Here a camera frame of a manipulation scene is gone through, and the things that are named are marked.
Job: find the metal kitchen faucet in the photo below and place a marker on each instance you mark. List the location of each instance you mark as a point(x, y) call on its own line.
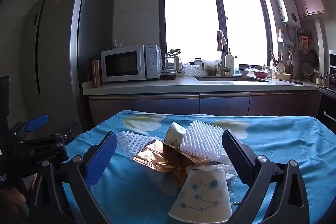
point(222, 56)

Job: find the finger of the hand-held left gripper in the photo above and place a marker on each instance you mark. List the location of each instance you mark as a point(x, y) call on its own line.
point(56, 140)
point(36, 123)

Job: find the dotted paper cup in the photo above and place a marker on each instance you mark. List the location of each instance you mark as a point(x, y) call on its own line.
point(202, 195)

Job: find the grey refrigerator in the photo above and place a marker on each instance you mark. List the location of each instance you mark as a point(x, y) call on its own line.
point(60, 43)

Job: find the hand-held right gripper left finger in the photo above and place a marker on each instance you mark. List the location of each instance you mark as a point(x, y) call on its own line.
point(101, 161)

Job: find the white dotted utensil holder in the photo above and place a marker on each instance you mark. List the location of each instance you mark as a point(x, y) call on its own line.
point(280, 68)

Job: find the person's left hand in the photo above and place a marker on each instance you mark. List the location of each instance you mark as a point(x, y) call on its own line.
point(11, 199)

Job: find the small white ornament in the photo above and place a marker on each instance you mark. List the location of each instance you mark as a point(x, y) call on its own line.
point(117, 42)

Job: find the white water heater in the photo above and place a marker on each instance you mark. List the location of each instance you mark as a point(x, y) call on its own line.
point(287, 7)

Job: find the white soap bottle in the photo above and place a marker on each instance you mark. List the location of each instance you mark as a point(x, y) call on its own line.
point(229, 64)

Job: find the clear plastic bag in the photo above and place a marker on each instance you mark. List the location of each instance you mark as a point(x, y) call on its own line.
point(193, 70)

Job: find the large window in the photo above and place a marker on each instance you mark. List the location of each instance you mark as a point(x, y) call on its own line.
point(191, 16)

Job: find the copper insulated tumbler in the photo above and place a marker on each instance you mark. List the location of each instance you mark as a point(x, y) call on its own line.
point(96, 73)

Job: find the red bowl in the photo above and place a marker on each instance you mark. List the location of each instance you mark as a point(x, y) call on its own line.
point(260, 74)

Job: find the bagged food container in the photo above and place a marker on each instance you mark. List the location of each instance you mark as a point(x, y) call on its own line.
point(211, 66)

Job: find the pale yellow round container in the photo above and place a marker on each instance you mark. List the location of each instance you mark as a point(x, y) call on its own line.
point(283, 76)

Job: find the hanging frying pan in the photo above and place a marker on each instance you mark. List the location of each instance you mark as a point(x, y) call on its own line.
point(313, 57)

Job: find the built-in oven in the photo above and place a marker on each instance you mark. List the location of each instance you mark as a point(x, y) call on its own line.
point(328, 113)

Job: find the dark round bowl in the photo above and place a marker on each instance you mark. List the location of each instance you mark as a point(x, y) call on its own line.
point(168, 75)

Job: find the crushed paper cup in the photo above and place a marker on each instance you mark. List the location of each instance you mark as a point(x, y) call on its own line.
point(174, 134)

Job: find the white microwave oven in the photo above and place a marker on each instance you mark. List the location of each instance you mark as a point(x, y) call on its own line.
point(123, 64)

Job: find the gold foil wrapper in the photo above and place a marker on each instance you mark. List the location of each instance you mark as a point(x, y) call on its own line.
point(155, 158)

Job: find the glass kettle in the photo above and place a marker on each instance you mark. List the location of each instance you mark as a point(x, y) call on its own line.
point(173, 61)

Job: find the blue floral tablecloth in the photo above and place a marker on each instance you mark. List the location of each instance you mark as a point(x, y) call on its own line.
point(275, 148)

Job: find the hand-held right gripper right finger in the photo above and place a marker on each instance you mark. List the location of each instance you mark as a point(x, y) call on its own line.
point(236, 158)

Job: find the kitchen counter with cabinets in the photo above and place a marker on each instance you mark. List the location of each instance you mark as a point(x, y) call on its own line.
point(157, 103)

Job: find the kitchen sink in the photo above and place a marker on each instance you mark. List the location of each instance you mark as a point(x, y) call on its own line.
point(231, 79)

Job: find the thick white foam net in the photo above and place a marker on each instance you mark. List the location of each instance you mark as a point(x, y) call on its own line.
point(200, 140)

